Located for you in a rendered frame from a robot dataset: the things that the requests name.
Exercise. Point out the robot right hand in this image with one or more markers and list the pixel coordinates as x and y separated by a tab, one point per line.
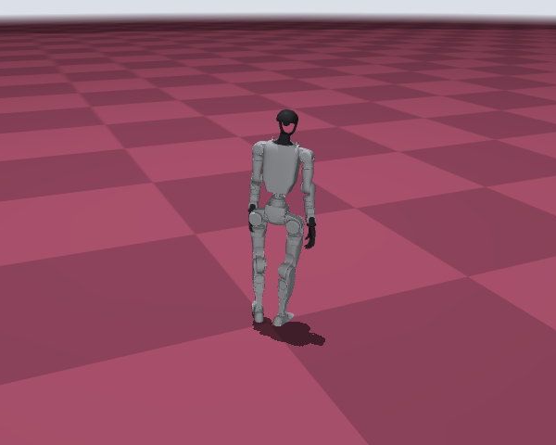
311	233

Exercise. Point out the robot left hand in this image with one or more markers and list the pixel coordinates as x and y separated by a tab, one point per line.
252	206

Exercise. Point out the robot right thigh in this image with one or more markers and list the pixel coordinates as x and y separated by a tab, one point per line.
294	226

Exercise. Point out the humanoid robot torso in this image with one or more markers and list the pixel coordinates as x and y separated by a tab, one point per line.
280	171

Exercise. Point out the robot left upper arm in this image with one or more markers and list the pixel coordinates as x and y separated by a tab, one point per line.
257	161

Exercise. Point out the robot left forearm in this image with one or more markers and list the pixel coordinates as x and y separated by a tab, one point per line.
254	193

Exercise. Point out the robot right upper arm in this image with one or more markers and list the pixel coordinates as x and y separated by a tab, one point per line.
307	157

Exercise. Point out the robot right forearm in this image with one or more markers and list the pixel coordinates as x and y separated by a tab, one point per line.
309	203

